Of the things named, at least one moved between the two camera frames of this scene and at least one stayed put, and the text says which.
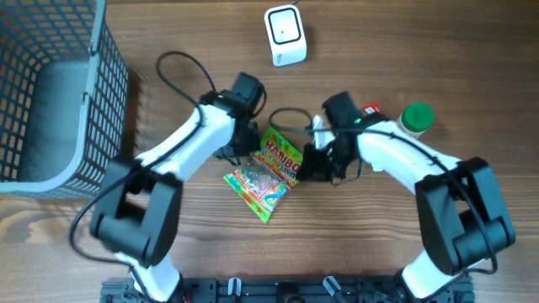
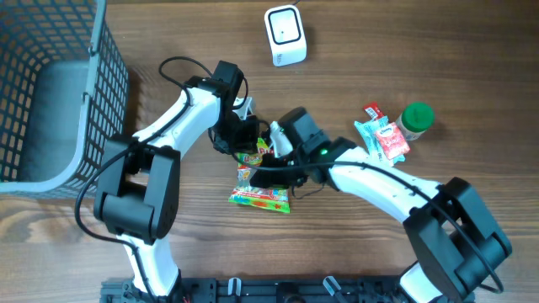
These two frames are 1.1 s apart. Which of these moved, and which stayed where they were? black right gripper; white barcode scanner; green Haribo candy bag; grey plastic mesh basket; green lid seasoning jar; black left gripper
Moved: black right gripper; green Haribo candy bag
Stayed: black left gripper; grey plastic mesh basket; green lid seasoning jar; white barcode scanner
